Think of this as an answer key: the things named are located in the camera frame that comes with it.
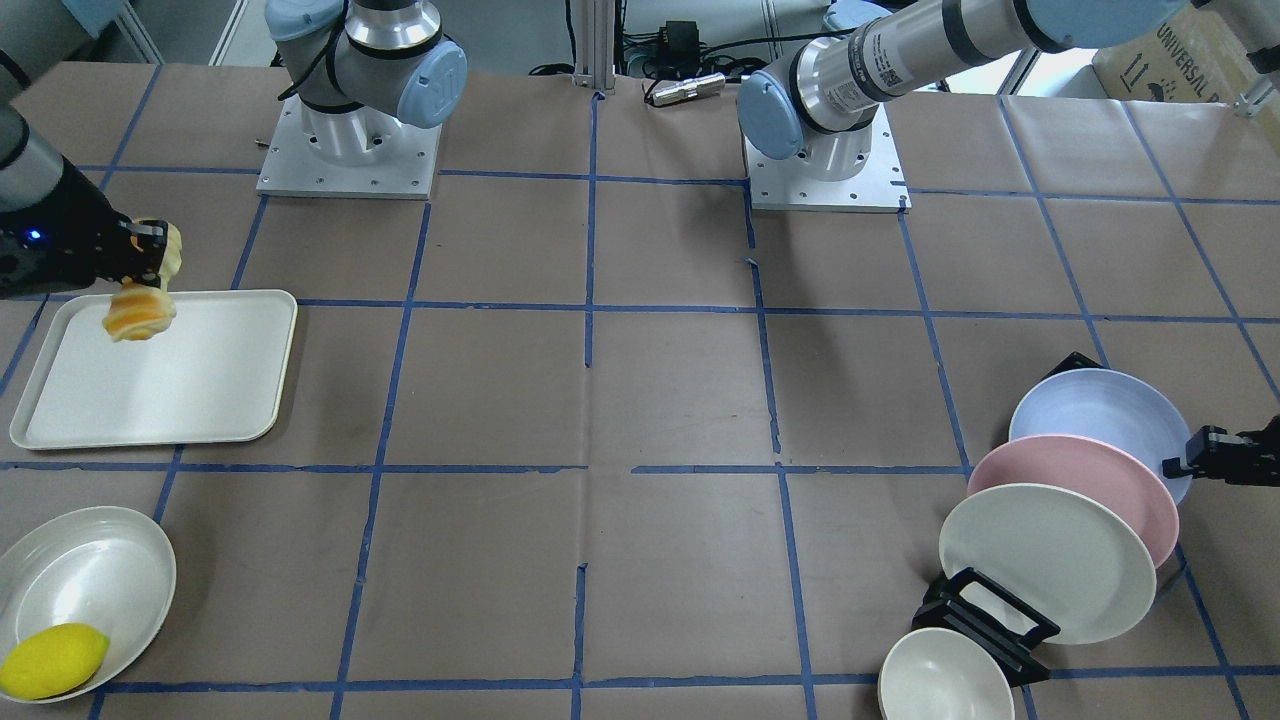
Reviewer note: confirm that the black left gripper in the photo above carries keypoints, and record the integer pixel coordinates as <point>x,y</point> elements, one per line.
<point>1222,453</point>

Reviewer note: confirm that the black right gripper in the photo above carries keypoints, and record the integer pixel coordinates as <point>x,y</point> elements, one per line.
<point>72,222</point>

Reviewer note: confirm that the blue plate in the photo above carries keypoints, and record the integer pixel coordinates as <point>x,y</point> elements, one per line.
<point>1112,407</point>

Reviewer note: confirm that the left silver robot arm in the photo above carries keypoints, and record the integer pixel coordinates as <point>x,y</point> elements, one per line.
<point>831,85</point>

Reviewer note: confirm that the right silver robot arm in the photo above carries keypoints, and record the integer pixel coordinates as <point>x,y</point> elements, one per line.
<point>391,56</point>

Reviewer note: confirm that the pink plate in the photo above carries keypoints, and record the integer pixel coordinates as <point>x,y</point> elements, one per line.
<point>1092,468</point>

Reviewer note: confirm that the white plate in rack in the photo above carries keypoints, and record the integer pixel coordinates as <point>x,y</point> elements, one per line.
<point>1065,555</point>

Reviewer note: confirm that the white shallow round plate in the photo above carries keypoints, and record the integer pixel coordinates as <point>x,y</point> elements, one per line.
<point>107,567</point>

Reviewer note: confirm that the white rectangular tray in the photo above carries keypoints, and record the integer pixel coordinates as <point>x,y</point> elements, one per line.
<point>216,376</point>

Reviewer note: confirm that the black dish rack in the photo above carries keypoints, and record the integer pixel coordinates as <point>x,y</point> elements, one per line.
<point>997,620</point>

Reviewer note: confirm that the small white bowl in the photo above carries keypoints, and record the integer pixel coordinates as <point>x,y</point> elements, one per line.
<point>934,673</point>

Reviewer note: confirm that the cardboard box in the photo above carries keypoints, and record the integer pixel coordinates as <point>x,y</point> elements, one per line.
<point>1192,57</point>

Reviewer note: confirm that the yellow lemon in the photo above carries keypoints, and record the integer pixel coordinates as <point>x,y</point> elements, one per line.
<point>54,661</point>

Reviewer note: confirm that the silver cylindrical tool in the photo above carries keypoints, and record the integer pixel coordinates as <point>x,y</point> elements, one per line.
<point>684,90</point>

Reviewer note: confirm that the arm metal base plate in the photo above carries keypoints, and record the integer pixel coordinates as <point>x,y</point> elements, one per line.
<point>363,154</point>
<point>859,171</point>

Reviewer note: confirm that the aluminium frame post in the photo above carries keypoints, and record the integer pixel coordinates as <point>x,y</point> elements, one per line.
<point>595,26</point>

